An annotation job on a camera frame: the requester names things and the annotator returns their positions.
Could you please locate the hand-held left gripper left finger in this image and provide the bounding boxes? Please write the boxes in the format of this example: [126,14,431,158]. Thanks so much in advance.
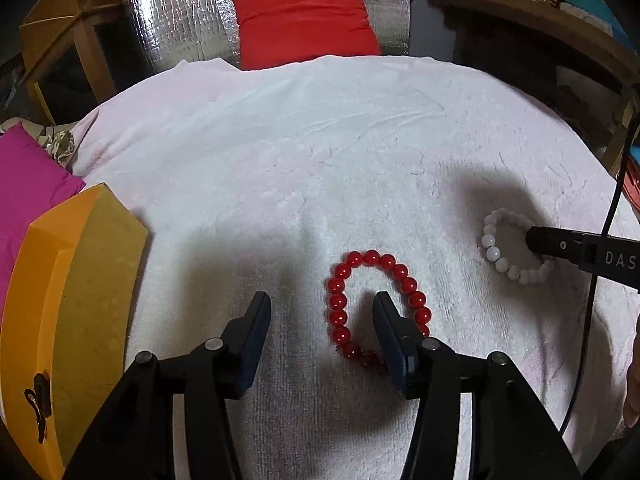
[62,291,273,480]

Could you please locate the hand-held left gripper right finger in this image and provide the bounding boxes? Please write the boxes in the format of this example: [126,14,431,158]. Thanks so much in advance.
[372,291,583,480]

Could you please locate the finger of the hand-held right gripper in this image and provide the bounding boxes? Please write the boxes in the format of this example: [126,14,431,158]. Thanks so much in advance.
[525,225,596,273]

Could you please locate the white bead bracelet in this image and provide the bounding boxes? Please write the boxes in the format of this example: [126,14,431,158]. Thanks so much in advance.
[481,208,556,284]

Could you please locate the red bead bracelet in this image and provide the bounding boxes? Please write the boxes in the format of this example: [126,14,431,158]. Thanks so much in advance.
[327,250,432,376]

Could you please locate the person's right hand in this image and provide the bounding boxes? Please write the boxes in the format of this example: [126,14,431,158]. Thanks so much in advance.
[623,310,640,431]

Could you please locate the orange wooden box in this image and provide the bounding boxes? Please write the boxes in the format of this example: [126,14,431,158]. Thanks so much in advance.
[0,182,151,480]

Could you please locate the pale pink towel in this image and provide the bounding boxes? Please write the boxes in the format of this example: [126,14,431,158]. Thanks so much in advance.
[0,55,640,480]

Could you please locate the wooden shelf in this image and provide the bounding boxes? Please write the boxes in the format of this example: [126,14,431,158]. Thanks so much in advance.
[417,0,640,171]

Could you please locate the teal box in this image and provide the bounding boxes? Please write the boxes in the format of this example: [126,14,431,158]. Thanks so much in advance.
[560,0,640,56]

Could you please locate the magenta cushion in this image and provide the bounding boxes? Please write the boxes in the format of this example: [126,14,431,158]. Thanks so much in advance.
[0,122,87,306]

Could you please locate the patterned beige cloth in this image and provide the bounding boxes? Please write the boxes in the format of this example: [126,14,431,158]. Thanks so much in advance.
[0,117,76,167]

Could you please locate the flat red cushion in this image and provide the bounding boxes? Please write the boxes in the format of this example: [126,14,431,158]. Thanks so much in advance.
[231,0,382,71]

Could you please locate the wooden side table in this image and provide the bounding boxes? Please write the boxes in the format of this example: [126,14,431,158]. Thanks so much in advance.
[20,5,127,126]

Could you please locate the silver foil sheet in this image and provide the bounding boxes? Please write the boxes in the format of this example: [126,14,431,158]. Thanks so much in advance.
[120,0,412,78]

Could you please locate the black cable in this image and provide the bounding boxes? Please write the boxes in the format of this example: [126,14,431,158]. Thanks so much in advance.
[557,120,640,436]

